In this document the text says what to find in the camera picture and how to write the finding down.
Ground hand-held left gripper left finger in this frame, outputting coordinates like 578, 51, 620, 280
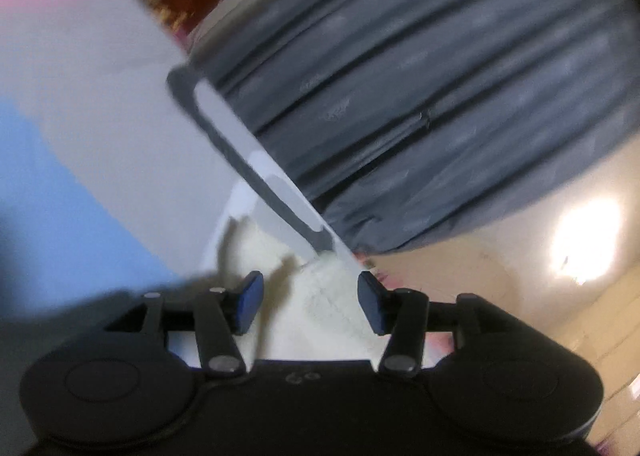
102, 271, 265, 378

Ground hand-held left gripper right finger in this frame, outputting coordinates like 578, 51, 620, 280
357, 271, 507, 378

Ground white knit sweater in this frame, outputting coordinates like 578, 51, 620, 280
202, 216, 390, 368

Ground blue patterned curtain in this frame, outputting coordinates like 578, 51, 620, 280
192, 0, 640, 255

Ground patterned grey pink bed sheet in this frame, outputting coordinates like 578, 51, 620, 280
0, 0, 373, 372

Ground wall lamp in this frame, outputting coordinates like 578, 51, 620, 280
549, 196, 627, 287

